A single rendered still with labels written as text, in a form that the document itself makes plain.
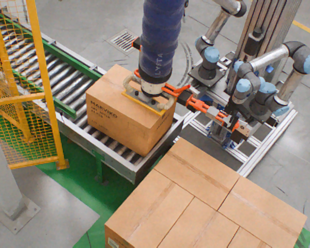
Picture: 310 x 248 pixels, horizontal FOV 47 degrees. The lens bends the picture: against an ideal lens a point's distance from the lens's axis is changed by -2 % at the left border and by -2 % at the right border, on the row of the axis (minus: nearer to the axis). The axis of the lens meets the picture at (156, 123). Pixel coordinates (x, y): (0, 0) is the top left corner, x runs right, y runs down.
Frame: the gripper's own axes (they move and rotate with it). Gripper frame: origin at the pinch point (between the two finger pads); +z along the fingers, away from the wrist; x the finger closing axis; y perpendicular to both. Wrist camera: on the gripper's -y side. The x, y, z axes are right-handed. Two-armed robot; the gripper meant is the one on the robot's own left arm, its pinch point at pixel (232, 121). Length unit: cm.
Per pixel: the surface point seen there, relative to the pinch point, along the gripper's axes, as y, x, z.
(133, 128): 64, 17, 41
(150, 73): 58, 11, -16
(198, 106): 23.6, 3.3, -1.2
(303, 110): -47, -178, 123
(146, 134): 52, 17, 39
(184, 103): 33.1, 5.0, 0.4
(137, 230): 21, 70, 71
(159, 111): 46.3, 13.6, 11.1
